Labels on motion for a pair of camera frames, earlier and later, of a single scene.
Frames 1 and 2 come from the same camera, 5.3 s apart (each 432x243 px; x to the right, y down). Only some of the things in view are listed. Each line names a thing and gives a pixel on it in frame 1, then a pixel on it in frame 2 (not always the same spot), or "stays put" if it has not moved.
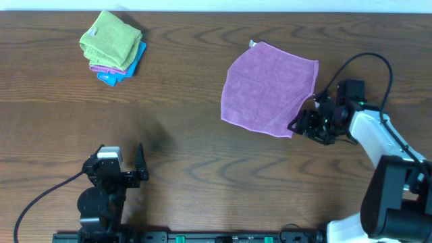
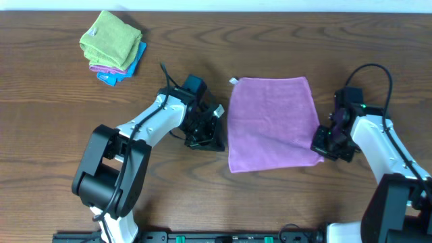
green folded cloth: (109, 40) stays put
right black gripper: (306, 118) → (317, 146)
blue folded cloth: (112, 79) stays put
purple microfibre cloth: (264, 88) → (271, 123)
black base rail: (289, 236) stays put
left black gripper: (135, 179) → (208, 140)
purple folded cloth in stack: (105, 69) stays put
